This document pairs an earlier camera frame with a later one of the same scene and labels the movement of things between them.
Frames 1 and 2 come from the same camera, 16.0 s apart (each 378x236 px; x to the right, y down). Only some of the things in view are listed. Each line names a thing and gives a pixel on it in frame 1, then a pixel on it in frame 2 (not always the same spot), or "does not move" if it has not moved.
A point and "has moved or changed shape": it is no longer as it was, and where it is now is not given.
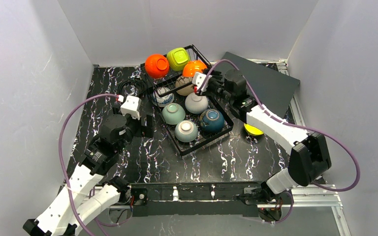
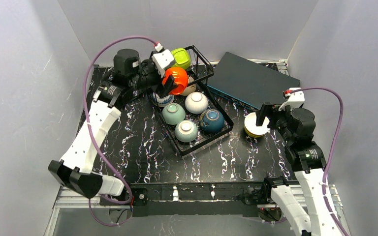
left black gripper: x=147 y=125 → x=158 y=83
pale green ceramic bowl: x=173 y=113 does not move
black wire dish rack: x=191 y=118 does not move
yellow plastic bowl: x=253 y=130 does not move
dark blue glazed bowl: x=211 y=121 does not move
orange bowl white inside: x=193 y=67 has moved or changed shape
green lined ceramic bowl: x=186 y=131 does not move
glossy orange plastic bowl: x=157 y=66 has moved or changed shape
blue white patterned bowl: x=161 y=101 does not move
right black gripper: x=211 y=86 → x=272 y=111
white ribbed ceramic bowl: x=196 y=103 does not move
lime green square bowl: x=177 y=57 does not move
